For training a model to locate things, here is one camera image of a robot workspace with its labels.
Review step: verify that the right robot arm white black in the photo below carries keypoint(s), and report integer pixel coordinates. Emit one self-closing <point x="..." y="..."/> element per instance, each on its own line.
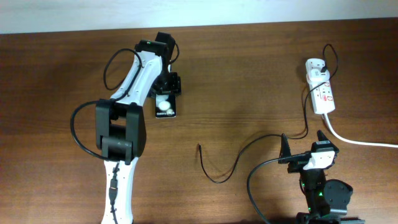
<point x="327" y="200"/>

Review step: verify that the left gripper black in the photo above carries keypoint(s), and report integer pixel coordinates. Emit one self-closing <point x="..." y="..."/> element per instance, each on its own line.
<point x="173" y="86"/>

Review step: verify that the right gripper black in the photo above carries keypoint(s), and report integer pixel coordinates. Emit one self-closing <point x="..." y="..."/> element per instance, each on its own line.
<point x="285" y="150"/>

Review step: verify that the black smartphone with white circles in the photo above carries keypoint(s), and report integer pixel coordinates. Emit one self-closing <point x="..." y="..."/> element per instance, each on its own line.
<point x="165" y="106"/>

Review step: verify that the white USB charger plug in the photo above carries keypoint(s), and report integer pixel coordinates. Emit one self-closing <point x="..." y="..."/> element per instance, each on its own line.
<point x="316" y="76"/>

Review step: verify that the white power strip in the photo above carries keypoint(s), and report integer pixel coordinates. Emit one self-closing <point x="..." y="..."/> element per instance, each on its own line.
<point x="321" y="93"/>

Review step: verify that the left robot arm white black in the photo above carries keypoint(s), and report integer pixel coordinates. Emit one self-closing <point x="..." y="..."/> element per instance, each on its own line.
<point x="120" y="125"/>

